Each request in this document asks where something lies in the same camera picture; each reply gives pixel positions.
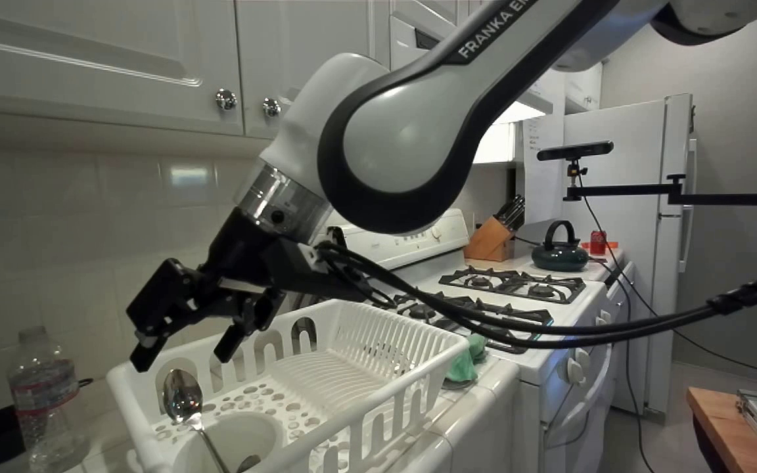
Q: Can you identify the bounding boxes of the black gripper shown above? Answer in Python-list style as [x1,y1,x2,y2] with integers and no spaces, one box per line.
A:
[125,167,338,373]

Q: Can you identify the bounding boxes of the large silver spoon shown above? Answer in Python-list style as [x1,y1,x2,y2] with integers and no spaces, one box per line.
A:
[159,365,232,473]

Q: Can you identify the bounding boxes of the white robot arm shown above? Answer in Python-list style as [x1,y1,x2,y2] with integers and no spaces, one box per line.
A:
[125,0,757,370]

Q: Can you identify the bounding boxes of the white cutlery holder cup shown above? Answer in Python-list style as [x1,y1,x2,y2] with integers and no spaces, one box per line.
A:
[170,414,283,473]

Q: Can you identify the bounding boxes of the white dish rack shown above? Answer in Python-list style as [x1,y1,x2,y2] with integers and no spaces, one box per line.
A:
[107,299,468,473]

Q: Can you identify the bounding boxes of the clear plastic water bottle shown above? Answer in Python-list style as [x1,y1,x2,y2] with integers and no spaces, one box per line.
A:
[8,326,90,473]

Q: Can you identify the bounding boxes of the green sponge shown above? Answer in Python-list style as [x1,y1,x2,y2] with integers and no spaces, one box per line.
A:
[446,334,487,384]

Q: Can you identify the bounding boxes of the wooden knife block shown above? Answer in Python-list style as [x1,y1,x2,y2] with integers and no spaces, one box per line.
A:
[462,194,525,264]

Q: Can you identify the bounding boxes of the white upper cabinets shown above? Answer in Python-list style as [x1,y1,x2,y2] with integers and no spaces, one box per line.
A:
[0,0,489,154]

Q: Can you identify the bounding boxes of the black stove grate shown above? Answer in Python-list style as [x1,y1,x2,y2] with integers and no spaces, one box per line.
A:
[386,267,589,357]

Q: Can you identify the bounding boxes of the dark green kettle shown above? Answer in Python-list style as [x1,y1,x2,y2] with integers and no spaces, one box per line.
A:
[531,222,589,271]

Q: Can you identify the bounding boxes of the white stove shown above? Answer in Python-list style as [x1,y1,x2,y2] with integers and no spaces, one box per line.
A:
[332,208,618,473]

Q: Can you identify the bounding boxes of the white refrigerator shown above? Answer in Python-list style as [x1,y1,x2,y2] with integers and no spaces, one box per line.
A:
[517,93,700,418]

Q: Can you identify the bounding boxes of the wooden table top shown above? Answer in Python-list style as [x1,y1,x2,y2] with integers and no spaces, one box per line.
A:
[685,386,757,473]

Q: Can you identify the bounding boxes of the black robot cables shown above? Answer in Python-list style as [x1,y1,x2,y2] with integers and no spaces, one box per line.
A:
[311,234,757,380]

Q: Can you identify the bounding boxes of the black camera on mount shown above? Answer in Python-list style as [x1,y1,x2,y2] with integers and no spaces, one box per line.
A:
[537,143,616,162]

